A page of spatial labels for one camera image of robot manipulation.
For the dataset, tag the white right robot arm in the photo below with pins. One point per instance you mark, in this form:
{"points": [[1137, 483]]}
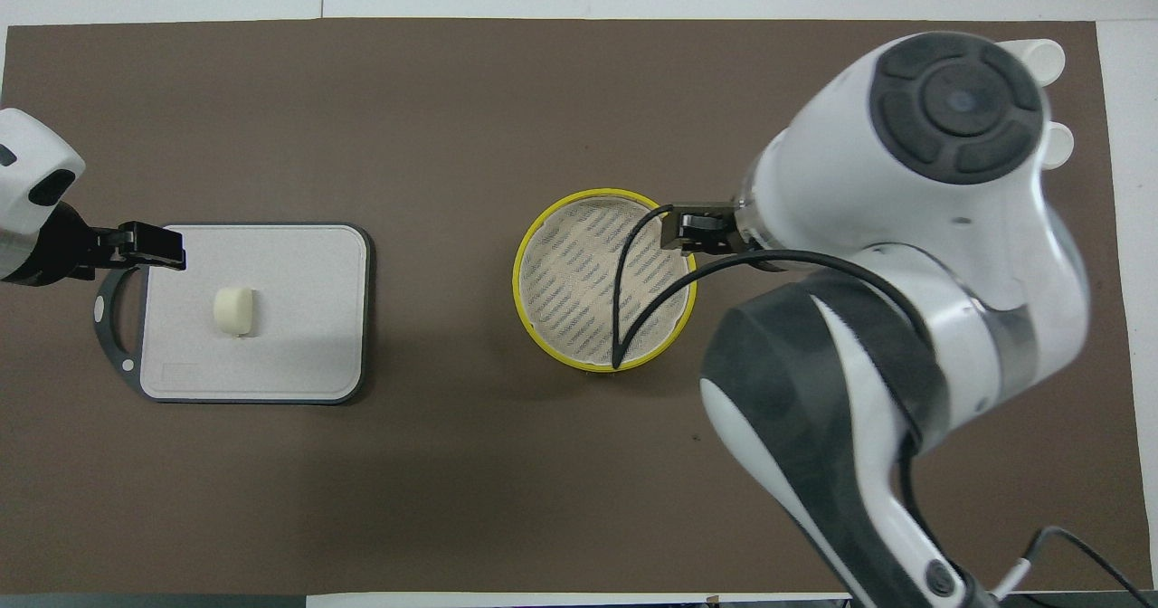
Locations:
{"points": [[905, 255]]}

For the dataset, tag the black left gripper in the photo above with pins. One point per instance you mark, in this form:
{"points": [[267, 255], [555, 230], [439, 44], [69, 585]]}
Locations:
{"points": [[59, 246]]}

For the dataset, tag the white grey-rimmed cutting board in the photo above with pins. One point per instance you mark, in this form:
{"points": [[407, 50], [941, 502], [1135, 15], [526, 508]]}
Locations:
{"points": [[289, 318]]}

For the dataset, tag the brown table mat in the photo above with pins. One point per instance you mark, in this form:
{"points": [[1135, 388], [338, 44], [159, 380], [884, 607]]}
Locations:
{"points": [[452, 481]]}

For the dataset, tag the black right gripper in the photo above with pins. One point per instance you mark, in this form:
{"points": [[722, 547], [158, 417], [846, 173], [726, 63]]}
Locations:
{"points": [[710, 232]]}

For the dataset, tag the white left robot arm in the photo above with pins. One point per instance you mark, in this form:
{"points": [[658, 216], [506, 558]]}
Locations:
{"points": [[27, 151]]}

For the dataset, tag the white plastic cup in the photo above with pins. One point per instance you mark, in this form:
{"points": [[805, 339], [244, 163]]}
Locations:
{"points": [[1040, 58], [1060, 145]]}

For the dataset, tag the white steamed bun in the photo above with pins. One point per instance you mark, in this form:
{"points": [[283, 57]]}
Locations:
{"points": [[233, 311]]}

